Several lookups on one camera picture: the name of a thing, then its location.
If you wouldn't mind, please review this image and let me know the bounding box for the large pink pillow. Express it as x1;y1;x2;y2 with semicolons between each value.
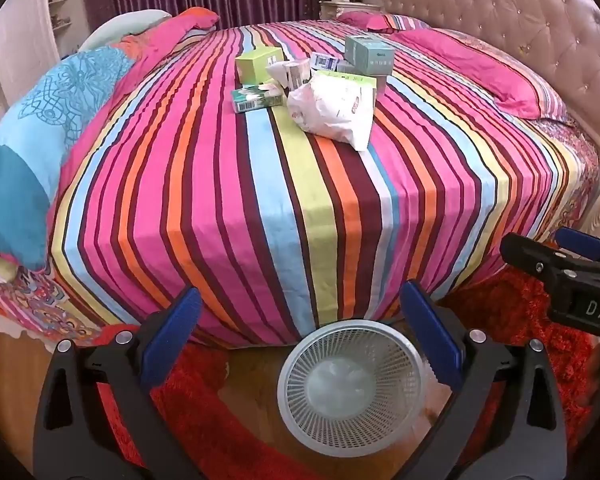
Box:
390;27;570;121

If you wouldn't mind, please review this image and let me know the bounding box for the cream nightstand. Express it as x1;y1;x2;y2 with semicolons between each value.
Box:
320;0;384;23

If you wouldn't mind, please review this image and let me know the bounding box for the small white carton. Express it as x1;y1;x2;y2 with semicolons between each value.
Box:
267;59;313;92

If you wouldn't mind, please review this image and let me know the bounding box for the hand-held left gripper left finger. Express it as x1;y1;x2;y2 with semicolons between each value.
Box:
32;285;203;480

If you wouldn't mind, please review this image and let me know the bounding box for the teal cardboard box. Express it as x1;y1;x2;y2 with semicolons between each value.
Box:
344;35;396;77

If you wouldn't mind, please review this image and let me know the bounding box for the green and white packet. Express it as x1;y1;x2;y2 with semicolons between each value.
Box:
231;84;285;113

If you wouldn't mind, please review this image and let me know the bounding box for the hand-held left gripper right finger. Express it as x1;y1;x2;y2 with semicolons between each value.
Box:
400;281;567;480

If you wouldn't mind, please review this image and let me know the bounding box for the light green pillow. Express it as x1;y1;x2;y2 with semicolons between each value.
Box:
79;9;173;52

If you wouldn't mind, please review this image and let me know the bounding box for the white plastic bag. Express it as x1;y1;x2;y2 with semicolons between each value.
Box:
286;71;378;151

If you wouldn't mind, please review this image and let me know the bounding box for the white plastic mesh basket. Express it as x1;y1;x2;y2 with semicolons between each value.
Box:
277;319;431;451

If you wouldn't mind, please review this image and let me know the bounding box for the white shelf cabinet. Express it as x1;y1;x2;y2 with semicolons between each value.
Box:
0;0;88;108

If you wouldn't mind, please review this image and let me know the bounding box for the red shaggy rug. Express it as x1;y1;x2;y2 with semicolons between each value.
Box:
95;265;600;480

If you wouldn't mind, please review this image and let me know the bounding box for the blue patterned blanket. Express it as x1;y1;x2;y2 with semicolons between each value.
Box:
0;42;141;271

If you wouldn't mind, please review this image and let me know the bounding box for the pink tufted headboard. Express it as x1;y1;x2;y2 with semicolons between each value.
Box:
380;0;600;161

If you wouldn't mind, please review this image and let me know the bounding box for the small blue and white box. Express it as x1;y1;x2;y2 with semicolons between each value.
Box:
310;52;351;73

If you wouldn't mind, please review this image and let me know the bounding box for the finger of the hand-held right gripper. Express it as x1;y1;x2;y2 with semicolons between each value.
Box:
500;232;581;286
554;227;600;265

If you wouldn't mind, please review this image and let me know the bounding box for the pink and orange quilt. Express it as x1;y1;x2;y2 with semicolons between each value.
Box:
115;7;221;63

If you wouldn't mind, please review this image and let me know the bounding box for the colourful striped bed cover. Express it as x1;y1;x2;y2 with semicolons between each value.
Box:
47;17;600;348

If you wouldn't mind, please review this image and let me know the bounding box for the lime green cardboard box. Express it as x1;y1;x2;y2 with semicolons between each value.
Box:
235;47;285;86

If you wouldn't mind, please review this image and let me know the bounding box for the small pink striped pillow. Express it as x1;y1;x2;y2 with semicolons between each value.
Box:
337;10;431;35

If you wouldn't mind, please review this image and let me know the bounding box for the grey cardboard box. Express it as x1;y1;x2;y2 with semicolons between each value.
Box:
337;62;390;95

